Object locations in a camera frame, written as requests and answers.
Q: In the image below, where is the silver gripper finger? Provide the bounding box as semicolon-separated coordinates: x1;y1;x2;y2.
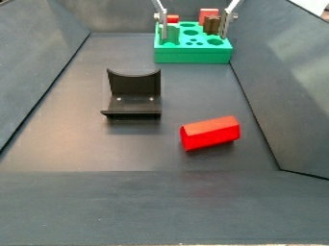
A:
217;0;243;39
151;0;167;39

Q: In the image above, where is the red hexagon prism block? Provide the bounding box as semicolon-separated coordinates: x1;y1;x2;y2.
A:
180;115;240;151

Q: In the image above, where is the green shape sorter board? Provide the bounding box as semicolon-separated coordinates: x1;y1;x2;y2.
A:
153;21;232;63

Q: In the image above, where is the red rounded block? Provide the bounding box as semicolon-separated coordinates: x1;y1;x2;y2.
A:
167;14;180;23

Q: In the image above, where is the brown star block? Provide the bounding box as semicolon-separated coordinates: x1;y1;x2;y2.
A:
203;15;220;35

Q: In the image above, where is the red square block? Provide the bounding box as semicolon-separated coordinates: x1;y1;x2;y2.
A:
199;8;219;25

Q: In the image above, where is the green notched block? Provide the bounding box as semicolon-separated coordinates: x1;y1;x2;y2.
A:
157;23;180;45

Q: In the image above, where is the black curved cradle stand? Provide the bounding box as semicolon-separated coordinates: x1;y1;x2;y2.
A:
100;69;161;118

